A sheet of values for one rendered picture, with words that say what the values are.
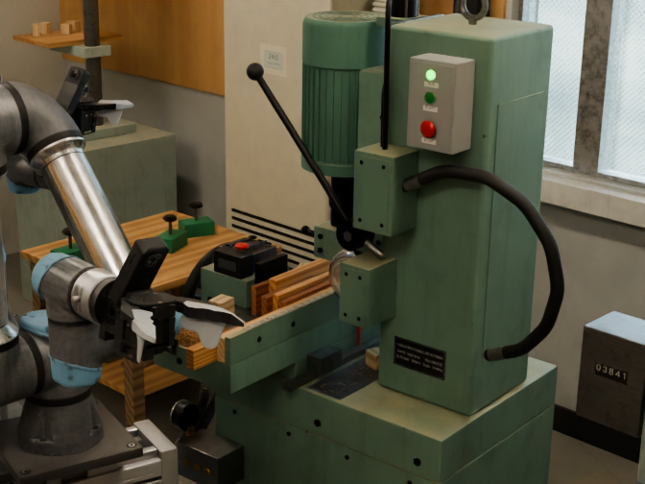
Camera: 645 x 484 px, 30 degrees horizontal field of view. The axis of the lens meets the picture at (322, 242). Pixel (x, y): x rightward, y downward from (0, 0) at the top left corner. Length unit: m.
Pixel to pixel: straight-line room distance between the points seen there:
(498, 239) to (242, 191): 2.23
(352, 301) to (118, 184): 2.56
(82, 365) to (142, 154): 3.01
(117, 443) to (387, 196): 0.65
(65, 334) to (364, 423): 0.75
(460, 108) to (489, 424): 0.64
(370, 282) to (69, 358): 0.68
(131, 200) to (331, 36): 2.55
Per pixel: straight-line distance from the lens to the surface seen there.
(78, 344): 1.80
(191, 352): 2.24
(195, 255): 3.97
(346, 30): 2.33
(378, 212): 2.20
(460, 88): 2.09
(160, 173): 4.84
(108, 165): 4.69
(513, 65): 2.18
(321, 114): 2.38
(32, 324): 2.10
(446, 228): 2.22
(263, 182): 4.27
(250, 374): 2.32
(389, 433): 2.30
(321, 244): 2.52
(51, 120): 1.96
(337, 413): 2.37
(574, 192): 3.72
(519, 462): 2.55
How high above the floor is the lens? 1.84
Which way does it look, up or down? 19 degrees down
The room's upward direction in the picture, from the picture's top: 1 degrees clockwise
